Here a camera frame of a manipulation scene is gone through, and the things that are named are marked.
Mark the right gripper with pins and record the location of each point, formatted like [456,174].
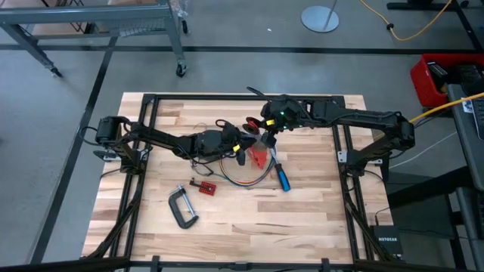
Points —
[269,140]

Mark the grey desk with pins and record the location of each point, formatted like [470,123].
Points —
[463,151]

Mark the dark keyboard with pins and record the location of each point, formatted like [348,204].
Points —
[479,119]

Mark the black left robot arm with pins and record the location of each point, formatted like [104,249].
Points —
[162,140]

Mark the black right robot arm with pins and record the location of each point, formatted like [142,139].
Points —
[359,113]

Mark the small red circuit board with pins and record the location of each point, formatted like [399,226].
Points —
[208,188]

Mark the black aluminium table frame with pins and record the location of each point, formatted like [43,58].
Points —
[189,97]

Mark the black C-clamp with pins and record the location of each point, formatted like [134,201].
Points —
[172,206]

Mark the black device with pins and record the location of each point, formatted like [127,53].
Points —
[438,75]
[469,77]

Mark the white paper label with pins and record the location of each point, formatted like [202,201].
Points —
[467,106]

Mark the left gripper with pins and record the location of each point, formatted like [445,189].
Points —
[227,140]

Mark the grey steel wood-top workbench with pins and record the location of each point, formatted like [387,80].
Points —
[94,15]

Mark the red plastic bin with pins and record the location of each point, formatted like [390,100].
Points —
[419,83]

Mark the red tape dispenser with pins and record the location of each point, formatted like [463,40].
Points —
[259,156]

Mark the black desk foot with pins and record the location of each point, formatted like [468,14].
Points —
[416,5]

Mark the small black driver tool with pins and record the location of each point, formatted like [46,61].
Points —
[194,183]

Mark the black Netgear switch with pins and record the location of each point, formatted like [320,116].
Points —
[387,240]

